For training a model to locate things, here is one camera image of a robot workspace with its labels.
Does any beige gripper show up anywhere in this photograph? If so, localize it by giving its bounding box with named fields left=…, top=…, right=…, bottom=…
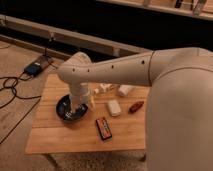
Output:
left=69, top=83, right=95, bottom=112

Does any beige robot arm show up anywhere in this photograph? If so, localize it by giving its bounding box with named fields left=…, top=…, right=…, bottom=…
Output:
left=58, top=47, right=213, bottom=171

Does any black bowl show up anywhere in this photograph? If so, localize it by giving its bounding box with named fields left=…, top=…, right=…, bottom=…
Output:
left=56, top=95, right=88, bottom=122

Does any small white object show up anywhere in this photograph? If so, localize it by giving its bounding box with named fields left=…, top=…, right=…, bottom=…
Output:
left=94, top=83, right=113, bottom=94

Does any white rectangular block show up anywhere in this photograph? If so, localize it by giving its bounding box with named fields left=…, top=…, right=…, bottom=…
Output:
left=107, top=100, right=121, bottom=117

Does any black red rectangular box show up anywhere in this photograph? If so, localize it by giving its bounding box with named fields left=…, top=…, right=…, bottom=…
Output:
left=96, top=117, right=112, bottom=140

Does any wooden table board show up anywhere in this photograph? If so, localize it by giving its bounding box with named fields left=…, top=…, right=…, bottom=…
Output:
left=25, top=74, right=149, bottom=154

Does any black power adapter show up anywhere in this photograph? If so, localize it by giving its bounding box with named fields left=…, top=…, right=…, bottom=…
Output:
left=24, top=63, right=42, bottom=76

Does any brown oblong object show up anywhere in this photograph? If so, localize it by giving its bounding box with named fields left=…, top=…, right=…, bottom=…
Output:
left=129, top=101, right=144, bottom=114

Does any black floor cable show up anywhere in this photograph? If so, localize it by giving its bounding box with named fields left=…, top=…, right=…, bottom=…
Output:
left=0, top=63, right=68, bottom=145

